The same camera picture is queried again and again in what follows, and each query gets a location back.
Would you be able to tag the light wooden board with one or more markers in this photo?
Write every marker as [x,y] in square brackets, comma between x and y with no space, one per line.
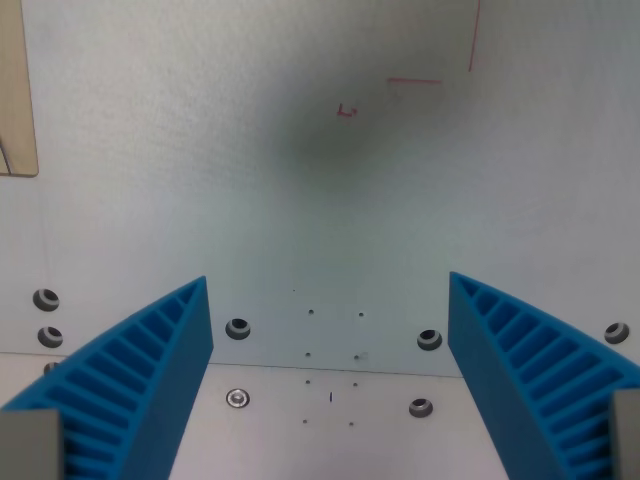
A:
[15,90]

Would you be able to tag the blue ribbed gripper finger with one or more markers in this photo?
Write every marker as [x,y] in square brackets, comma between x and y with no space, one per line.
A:
[510,380]
[150,380]

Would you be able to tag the silver countersunk screw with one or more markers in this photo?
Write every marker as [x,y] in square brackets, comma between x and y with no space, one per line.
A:
[238,398]

